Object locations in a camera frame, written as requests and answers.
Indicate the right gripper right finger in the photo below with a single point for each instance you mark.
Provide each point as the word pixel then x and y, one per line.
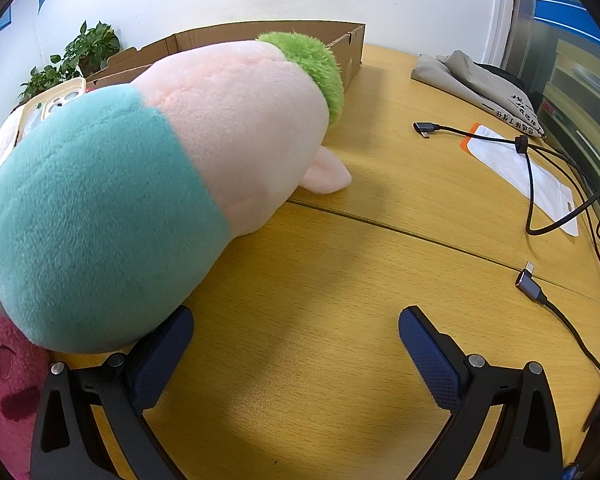
pixel 525 443

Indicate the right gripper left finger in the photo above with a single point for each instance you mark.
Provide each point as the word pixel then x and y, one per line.
pixel 67 443

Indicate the pink bear plush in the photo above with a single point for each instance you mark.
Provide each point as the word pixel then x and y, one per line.
pixel 22 377

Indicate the pink teal pig plush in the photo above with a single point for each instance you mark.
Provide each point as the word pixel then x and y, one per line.
pixel 117 206

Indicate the white panda plush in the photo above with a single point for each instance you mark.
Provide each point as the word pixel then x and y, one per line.
pixel 9 132

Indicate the cream phone case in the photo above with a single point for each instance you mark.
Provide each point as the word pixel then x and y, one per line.
pixel 39 108

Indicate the white orange plastic pouch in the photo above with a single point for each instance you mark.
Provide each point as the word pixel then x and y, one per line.
pixel 549 194

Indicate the grey cloth bag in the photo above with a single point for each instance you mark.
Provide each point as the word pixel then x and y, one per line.
pixel 458 75

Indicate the potted green plant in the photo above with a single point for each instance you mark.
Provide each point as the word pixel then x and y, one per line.
pixel 83 56

